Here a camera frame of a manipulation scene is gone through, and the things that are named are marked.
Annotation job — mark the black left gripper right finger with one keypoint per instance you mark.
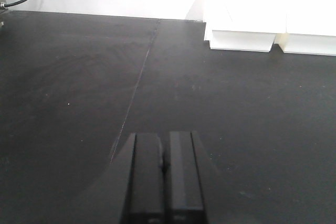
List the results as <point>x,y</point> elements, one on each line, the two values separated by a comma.
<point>185,201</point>

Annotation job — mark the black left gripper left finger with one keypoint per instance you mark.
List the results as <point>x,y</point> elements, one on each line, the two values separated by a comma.
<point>142,179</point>

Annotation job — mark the white left storage bin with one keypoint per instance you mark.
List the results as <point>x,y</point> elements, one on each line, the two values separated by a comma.
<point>240,25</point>

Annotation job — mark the white storage bin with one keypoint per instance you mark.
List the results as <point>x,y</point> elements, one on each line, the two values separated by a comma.
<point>310,28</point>
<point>240,25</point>

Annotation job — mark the white middle storage bin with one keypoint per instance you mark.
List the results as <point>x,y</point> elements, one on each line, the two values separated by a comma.
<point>310,28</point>

